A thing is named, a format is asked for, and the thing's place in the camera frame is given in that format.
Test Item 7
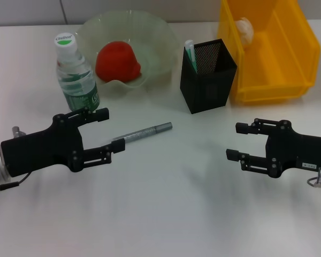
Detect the black mesh pen holder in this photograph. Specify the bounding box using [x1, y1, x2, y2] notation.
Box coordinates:
[179, 39, 238, 115]

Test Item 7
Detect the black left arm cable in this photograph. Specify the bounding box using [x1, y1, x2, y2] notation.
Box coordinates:
[0, 171, 32, 192]

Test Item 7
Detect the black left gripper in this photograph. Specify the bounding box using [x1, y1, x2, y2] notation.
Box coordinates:
[1, 107, 126, 177]

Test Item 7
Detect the grey marker pen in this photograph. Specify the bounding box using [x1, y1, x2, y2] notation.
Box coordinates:
[112, 122, 174, 142]

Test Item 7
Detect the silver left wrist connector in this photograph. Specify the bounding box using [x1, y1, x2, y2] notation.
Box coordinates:
[12, 126, 27, 138]

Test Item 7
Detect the right arm cable with plug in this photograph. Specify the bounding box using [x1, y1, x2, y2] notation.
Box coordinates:
[306, 165, 321, 188]

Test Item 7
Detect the white paper ball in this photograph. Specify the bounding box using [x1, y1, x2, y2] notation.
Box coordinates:
[234, 17, 255, 50]

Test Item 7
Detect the green glass fruit plate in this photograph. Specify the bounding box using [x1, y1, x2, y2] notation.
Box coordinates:
[74, 10, 180, 93]

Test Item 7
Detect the yellow plastic bin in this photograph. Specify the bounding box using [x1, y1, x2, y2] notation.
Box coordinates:
[216, 0, 321, 104]

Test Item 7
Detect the clear bottle with green label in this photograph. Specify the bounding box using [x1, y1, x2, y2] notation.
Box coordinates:
[54, 32, 102, 112]

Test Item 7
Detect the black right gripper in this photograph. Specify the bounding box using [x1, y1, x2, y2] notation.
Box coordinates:
[226, 118, 321, 179]

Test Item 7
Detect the green utility knife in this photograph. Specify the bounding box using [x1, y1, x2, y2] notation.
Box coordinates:
[184, 40, 198, 74]

